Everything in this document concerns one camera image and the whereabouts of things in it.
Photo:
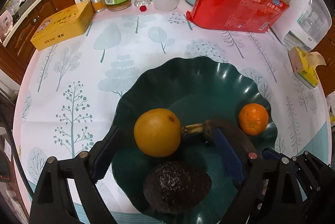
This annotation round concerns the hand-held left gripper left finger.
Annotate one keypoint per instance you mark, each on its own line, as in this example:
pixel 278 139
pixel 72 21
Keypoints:
pixel 100 161

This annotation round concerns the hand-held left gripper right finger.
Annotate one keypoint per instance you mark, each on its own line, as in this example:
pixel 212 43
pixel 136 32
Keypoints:
pixel 227 156

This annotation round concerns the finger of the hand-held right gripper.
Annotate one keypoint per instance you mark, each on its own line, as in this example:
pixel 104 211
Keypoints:
pixel 269 154

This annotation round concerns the deep orange tangerine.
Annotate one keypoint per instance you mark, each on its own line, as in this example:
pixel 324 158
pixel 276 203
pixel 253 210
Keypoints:
pixel 253 119

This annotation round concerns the dark brown banana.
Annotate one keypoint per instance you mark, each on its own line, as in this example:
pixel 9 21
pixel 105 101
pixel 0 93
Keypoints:
pixel 199 127

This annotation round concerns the dark avocado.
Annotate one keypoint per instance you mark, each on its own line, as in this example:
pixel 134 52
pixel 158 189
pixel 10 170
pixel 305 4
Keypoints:
pixel 178 184

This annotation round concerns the yellowish orange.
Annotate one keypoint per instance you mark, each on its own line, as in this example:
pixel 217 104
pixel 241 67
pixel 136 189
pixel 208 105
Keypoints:
pixel 157 132

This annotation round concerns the dark green scalloped plate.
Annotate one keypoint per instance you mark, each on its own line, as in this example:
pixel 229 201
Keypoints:
pixel 204 88

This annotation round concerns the yellow tissue box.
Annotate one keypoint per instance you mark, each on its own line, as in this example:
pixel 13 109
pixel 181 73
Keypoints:
pixel 305 67

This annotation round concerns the yellow tin box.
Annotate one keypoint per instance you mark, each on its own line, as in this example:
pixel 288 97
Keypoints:
pixel 62 25

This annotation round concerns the white clear storage case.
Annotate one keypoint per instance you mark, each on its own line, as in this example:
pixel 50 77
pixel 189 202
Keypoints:
pixel 306 4

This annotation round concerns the small red gem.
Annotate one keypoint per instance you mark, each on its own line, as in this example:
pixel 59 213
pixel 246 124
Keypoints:
pixel 143 8

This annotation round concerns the wooden kitchen cabinet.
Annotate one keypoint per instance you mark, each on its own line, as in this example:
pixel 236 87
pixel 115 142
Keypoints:
pixel 26 17

